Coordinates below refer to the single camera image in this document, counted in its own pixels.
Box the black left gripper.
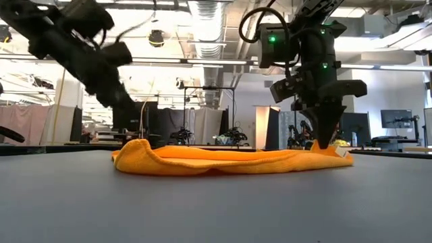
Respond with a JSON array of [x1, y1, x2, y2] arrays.
[[28, 20, 136, 109]]

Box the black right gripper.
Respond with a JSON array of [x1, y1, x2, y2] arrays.
[[269, 72, 368, 150]]

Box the orange microfibre towel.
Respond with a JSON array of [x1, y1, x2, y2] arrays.
[[111, 138, 354, 177]]

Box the black computer monitor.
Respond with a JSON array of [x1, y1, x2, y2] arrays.
[[340, 113, 371, 146], [380, 109, 414, 130], [112, 101, 159, 134]]

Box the small black background robot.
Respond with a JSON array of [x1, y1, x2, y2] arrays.
[[286, 119, 315, 149], [170, 126, 193, 146], [215, 126, 249, 146]]

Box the lit white panel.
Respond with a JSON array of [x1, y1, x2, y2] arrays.
[[255, 105, 281, 150]]

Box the ceiling light strip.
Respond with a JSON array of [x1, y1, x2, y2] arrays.
[[130, 57, 250, 67]]

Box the pink curtain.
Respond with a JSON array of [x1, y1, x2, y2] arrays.
[[0, 104, 51, 146]]

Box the white curtain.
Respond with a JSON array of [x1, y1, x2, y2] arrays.
[[193, 107, 226, 146]]

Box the grey-blue table mat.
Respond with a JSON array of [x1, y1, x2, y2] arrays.
[[0, 150, 432, 243]]

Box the black ceiling dome camera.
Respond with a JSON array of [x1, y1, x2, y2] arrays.
[[148, 29, 165, 48]]

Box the black table frame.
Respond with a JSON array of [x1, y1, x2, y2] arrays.
[[0, 143, 432, 160]]

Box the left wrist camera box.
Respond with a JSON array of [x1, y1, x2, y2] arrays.
[[59, 0, 116, 38]]

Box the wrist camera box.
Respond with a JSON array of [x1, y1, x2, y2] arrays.
[[257, 22, 300, 70], [59, 0, 116, 38]]

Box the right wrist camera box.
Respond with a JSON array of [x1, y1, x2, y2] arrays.
[[257, 22, 300, 70]]

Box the black frame stand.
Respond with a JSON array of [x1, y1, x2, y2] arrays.
[[183, 86, 236, 146]]

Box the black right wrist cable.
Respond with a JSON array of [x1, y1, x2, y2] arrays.
[[238, 6, 292, 78]]

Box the black cable loop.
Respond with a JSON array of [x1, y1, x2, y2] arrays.
[[0, 126, 26, 144]]

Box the wide silver ceiling duct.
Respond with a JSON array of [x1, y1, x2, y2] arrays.
[[187, 0, 225, 109]]

